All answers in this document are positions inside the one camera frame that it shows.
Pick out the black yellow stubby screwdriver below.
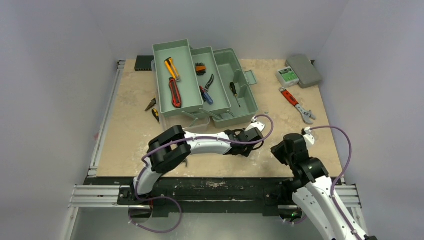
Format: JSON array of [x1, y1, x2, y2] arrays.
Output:
[[229, 82, 241, 108]]

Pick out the red adjustable wrench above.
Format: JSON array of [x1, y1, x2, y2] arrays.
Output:
[[279, 87, 317, 125]]

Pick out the yellow handled pliers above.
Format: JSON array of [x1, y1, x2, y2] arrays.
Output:
[[164, 57, 181, 82]]

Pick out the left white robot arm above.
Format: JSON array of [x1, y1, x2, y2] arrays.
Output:
[[129, 122, 266, 205]]

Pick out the aluminium rail frame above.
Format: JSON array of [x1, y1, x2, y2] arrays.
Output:
[[67, 59, 363, 213]]

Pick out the orange hex key set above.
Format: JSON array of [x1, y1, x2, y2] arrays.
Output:
[[195, 62, 207, 76]]

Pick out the yellow black needle pliers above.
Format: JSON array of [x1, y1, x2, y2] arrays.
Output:
[[144, 98, 157, 112]]

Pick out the blue red screwdriver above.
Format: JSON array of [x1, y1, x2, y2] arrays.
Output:
[[199, 86, 214, 105]]

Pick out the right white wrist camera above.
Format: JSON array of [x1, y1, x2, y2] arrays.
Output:
[[301, 127, 316, 150]]

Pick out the black pruning shears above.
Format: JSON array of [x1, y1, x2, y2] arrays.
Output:
[[204, 74, 215, 92]]

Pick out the green white screw box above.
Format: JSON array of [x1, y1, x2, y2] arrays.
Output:
[[275, 66, 300, 88]]

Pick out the translucent green tool box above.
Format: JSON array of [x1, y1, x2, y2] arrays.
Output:
[[152, 39, 259, 131]]

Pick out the grey plastic case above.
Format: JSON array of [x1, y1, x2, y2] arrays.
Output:
[[286, 54, 323, 89]]

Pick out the red black utility knife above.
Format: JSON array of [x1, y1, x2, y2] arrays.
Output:
[[168, 77, 182, 109]]

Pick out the black handled screwdriver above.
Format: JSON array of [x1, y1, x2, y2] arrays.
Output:
[[151, 108, 160, 124]]

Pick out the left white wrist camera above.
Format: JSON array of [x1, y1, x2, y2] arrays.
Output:
[[245, 117, 266, 132]]

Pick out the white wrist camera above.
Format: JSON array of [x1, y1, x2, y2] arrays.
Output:
[[301, 127, 316, 150], [245, 117, 266, 132]]

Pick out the black network switch box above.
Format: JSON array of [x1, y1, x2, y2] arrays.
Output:
[[134, 55, 154, 72]]

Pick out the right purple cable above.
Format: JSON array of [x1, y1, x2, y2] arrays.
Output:
[[283, 125, 365, 240]]

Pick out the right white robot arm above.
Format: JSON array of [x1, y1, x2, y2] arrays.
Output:
[[271, 133, 376, 240]]

